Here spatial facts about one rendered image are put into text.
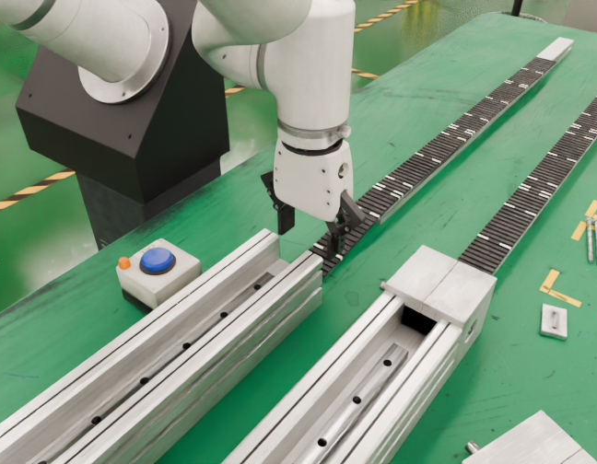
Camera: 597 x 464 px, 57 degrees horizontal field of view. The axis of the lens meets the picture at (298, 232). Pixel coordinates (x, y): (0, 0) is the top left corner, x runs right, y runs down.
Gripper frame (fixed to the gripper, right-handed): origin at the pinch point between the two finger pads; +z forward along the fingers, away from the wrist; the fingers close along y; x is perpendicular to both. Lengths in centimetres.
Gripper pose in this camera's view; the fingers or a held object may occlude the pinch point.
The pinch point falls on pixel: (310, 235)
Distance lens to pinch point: 76.6
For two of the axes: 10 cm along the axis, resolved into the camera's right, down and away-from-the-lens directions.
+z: 0.0, 7.8, 6.3
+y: -7.9, -3.9, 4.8
